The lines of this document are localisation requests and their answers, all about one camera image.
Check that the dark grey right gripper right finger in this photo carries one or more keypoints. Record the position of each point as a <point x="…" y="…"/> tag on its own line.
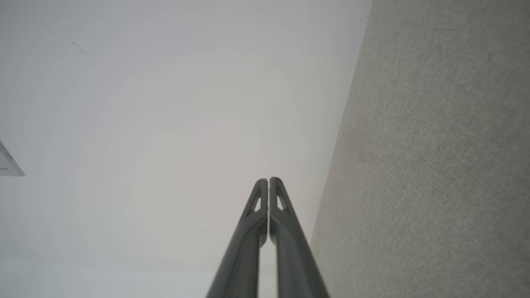
<point x="294" y="260"/>

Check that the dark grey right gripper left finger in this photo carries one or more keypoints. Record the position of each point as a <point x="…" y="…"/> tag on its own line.
<point x="242" y="256"/>

